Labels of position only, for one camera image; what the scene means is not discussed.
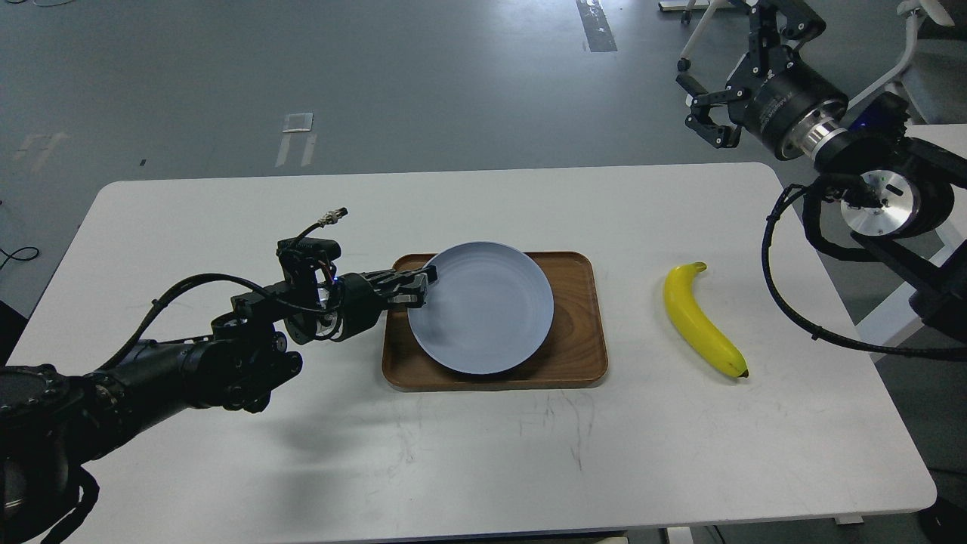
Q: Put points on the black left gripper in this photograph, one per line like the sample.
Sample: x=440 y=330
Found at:
x=362 y=298

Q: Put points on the white rolling chair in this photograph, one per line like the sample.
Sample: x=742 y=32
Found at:
x=928 y=80

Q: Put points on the brown wooden tray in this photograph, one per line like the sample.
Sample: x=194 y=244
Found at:
x=574 y=353

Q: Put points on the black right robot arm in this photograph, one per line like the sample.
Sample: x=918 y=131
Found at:
x=875 y=185

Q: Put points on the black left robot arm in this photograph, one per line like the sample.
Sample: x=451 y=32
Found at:
x=53 y=424

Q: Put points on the white chair base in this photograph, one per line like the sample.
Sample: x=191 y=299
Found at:
x=710 y=23

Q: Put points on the light blue plate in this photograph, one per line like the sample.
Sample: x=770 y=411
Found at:
x=490 y=308

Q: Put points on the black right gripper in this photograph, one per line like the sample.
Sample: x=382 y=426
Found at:
x=771 y=91

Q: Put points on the yellow banana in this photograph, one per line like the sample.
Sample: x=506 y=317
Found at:
x=690 y=321

